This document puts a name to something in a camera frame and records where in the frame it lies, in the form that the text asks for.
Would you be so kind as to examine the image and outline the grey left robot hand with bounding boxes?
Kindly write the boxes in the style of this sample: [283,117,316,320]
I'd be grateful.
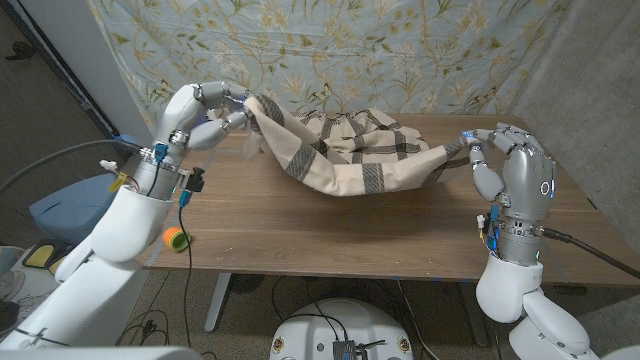
[132,80,254,201]

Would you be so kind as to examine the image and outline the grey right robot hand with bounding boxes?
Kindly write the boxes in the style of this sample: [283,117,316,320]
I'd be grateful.
[462,122,557,266]

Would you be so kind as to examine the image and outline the beige plaid scarf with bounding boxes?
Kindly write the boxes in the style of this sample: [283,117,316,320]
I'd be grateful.
[242,94,474,197]

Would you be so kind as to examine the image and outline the orange and green cup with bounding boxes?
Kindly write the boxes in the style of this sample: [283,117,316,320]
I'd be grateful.
[162,226,193,253]

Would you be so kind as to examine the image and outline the grey table leg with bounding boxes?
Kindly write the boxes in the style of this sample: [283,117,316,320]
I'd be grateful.
[459,282,489,349]

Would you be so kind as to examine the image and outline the blue padded stool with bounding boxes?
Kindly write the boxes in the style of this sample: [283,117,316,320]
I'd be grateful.
[28,172,121,246]

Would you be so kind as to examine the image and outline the floral printed backdrop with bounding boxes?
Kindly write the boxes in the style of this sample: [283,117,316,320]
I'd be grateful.
[84,0,574,146]

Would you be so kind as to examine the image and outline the dark round floor object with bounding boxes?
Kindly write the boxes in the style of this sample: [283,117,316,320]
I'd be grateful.
[229,273,266,294]

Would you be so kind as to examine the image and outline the white table leg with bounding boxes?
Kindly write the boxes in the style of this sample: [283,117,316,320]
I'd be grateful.
[204,272,234,334]

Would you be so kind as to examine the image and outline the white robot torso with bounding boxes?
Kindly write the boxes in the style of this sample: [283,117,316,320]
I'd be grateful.
[269,298,415,360]

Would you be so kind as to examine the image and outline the grey white sneaker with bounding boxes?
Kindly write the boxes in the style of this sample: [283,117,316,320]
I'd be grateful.
[0,269,29,302]

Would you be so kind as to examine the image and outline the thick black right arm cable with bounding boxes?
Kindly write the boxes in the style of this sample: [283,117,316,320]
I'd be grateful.
[541,227,640,280]

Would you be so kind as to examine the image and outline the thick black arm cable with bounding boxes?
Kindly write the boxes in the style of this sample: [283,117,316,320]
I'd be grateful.
[541,227,640,280]
[0,138,146,194]

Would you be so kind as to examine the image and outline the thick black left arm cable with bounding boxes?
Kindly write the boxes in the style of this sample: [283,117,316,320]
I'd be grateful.
[0,138,146,194]

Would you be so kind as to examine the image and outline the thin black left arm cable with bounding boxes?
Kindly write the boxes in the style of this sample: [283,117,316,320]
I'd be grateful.
[177,199,195,349]

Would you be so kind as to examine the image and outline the black door handle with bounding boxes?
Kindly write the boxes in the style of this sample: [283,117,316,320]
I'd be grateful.
[4,40,36,61]

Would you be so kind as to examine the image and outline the grey floor cable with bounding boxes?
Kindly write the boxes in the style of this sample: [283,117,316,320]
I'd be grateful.
[396,278,441,360]

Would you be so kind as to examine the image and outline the black floor cable bundle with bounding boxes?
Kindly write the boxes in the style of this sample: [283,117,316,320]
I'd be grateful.
[117,309,171,347]

